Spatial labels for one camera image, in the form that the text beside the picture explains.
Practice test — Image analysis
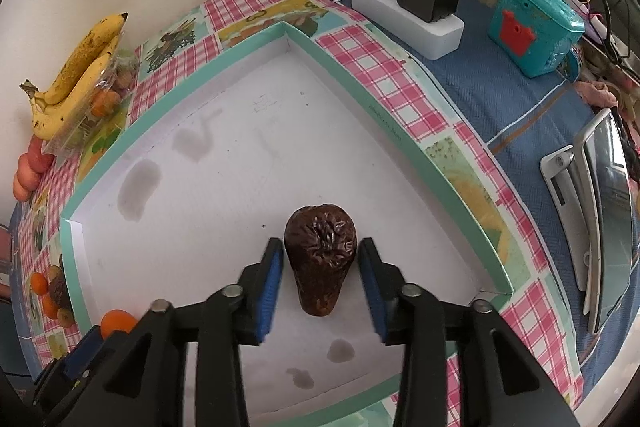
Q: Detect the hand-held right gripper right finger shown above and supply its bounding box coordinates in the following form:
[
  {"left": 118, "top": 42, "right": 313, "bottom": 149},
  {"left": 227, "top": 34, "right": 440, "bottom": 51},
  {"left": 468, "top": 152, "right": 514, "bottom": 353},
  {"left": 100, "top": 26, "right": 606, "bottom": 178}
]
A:
[{"left": 357, "top": 237, "right": 581, "bottom": 427}]

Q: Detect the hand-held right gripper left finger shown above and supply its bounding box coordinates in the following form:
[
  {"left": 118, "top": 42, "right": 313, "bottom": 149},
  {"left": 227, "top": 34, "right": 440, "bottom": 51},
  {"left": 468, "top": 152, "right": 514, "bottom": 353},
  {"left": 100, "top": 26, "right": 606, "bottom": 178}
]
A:
[{"left": 47, "top": 237, "right": 285, "bottom": 427}]

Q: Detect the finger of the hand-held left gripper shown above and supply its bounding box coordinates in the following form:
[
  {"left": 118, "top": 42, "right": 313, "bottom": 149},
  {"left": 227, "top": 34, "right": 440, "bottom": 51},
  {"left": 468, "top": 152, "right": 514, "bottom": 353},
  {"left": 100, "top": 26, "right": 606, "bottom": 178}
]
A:
[
  {"left": 32, "top": 357, "right": 89, "bottom": 414},
  {"left": 65, "top": 328, "right": 106, "bottom": 380}
]

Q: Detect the orange kumquat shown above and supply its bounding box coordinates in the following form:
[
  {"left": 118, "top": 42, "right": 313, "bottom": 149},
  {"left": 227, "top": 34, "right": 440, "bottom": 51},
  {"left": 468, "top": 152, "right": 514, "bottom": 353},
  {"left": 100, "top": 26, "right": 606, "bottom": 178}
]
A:
[
  {"left": 100, "top": 309, "right": 138, "bottom": 339},
  {"left": 90, "top": 91, "right": 121, "bottom": 118}
]

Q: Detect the dark brown wrinkled date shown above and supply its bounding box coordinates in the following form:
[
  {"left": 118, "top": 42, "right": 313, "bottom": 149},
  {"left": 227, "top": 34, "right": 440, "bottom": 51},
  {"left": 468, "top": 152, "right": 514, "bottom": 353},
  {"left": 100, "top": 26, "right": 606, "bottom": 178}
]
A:
[{"left": 284, "top": 204, "right": 360, "bottom": 318}]

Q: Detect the teal-rimmed white box lid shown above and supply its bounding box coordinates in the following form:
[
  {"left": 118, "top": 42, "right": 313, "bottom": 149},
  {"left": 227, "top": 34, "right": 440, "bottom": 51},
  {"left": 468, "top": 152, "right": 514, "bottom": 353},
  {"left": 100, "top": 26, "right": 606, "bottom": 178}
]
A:
[{"left": 59, "top": 21, "right": 516, "bottom": 427}]

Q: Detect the clear plastic fruit container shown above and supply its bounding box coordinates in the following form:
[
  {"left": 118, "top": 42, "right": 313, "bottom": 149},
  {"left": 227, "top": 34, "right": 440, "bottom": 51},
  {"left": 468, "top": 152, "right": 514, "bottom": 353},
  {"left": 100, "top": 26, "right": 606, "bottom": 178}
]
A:
[{"left": 42, "top": 49, "right": 141, "bottom": 156}]

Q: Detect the white tablet stand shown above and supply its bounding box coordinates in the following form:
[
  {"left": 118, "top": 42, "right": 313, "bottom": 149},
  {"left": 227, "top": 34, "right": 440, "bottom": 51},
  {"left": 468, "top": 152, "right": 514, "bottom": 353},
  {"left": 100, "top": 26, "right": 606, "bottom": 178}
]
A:
[{"left": 539, "top": 114, "right": 616, "bottom": 293}]

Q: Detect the pink checkered fruit-print tablecloth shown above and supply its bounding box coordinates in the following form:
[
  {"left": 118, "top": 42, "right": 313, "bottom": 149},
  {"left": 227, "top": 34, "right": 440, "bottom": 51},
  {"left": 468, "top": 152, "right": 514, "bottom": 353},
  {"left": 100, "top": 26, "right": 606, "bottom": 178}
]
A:
[{"left": 10, "top": 0, "right": 586, "bottom": 413}]

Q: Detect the blue blanket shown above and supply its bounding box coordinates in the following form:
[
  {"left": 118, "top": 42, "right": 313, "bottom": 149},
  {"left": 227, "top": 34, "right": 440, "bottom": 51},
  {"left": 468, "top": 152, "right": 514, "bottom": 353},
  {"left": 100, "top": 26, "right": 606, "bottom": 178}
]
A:
[{"left": 287, "top": 0, "right": 640, "bottom": 388}]

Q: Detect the tablet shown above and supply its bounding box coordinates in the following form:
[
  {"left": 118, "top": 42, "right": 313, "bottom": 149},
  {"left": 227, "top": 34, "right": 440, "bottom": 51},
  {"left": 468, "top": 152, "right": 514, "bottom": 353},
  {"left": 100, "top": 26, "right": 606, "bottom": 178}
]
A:
[{"left": 582, "top": 109, "right": 637, "bottom": 334}]

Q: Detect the white power strip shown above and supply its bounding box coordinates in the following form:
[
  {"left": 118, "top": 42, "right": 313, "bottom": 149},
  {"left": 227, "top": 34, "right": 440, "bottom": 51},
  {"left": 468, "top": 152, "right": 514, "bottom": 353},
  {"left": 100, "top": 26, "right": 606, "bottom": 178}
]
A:
[{"left": 350, "top": 0, "right": 466, "bottom": 61}]

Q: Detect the pink cloth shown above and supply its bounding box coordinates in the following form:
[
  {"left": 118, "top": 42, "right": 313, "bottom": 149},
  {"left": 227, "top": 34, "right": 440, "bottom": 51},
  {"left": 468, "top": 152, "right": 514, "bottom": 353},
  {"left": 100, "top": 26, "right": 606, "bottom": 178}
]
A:
[{"left": 575, "top": 79, "right": 621, "bottom": 108}]

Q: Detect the teal toy box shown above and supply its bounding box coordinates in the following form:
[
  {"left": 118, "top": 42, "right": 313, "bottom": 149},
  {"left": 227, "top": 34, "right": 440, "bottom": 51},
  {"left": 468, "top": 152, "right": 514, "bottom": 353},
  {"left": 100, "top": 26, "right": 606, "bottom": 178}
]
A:
[{"left": 487, "top": 0, "right": 586, "bottom": 79}]

